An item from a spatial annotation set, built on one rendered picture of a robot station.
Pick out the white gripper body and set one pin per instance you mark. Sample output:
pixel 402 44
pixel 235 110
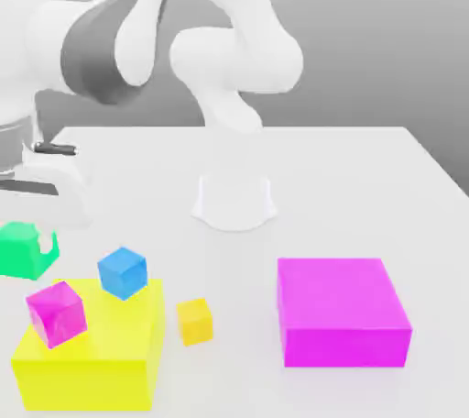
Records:
pixel 69 205

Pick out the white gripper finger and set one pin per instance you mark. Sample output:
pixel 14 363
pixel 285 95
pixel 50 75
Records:
pixel 46 242

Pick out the small green cube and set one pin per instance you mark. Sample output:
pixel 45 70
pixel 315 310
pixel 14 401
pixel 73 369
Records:
pixel 18 255

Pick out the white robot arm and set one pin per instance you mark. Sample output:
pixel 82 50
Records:
pixel 238 58

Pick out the small magenta cube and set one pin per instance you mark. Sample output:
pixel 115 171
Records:
pixel 56 315

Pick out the small blue cube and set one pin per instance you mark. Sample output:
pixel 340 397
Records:
pixel 121 273

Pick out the small yellow cube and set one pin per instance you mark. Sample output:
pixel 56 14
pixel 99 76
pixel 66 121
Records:
pixel 195 322

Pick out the large yellow box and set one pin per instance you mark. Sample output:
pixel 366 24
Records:
pixel 91 370

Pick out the large magenta box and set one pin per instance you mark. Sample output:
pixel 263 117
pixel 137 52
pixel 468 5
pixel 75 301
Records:
pixel 340 308

